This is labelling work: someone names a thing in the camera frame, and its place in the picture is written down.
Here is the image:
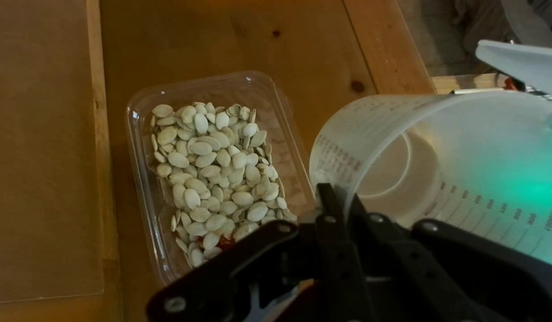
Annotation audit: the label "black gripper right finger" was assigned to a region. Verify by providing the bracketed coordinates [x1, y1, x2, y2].
[341, 191, 552, 322]

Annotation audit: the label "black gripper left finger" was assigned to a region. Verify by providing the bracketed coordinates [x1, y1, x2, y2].
[146, 180, 373, 322]

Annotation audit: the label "translucent plastic measuring jug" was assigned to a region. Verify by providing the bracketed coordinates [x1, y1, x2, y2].
[307, 37, 552, 269]

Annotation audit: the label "white pumpkin seeds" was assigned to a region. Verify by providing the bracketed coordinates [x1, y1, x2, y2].
[148, 100, 292, 269]

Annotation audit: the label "clear plastic tray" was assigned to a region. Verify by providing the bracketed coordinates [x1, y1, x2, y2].
[124, 69, 319, 287]

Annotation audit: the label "large wooden board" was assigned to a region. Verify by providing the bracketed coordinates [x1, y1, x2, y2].
[0, 0, 105, 305]

